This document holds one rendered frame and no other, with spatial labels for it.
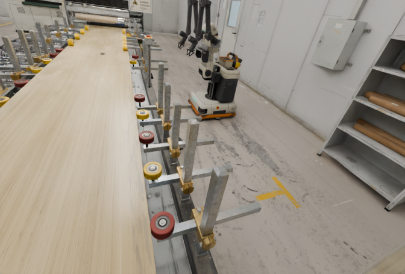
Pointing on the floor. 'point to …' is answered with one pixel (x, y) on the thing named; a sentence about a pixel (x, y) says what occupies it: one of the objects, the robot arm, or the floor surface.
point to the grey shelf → (379, 159)
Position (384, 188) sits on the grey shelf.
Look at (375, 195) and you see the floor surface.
